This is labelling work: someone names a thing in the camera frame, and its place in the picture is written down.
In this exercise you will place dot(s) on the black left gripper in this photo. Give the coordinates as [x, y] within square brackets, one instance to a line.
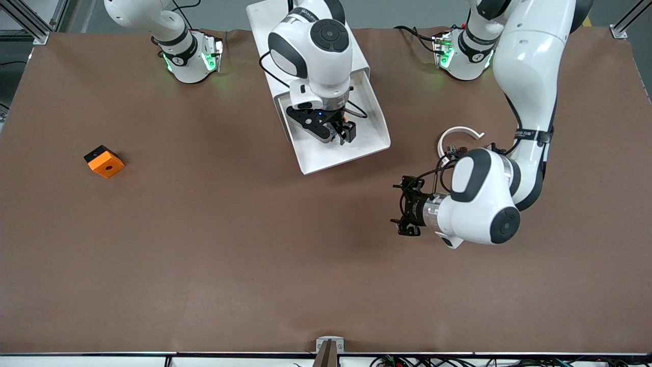
[417, 209]

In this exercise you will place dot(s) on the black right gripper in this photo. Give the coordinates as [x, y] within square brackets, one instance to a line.
[340, 122]

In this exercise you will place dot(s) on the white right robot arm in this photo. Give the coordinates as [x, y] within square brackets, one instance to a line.
[316, 66]

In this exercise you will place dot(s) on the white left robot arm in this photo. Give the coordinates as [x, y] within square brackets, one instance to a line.
[530, 66]

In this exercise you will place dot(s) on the white drawer cabinet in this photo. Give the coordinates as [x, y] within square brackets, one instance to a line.
[265, 20]

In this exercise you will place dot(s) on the brown table cover sheet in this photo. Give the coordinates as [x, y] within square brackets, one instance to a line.
[326, 255]

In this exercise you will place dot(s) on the orange block with hole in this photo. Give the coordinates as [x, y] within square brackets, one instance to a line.
[108, 165]

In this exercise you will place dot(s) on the white table edge profile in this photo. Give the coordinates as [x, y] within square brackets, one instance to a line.
[102, 361]

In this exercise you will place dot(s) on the grey metal camera bracket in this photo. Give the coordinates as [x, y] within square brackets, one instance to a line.
[330, 339]

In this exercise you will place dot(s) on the aluminium frame post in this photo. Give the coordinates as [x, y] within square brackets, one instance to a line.
[43, 36]
[619, 32]

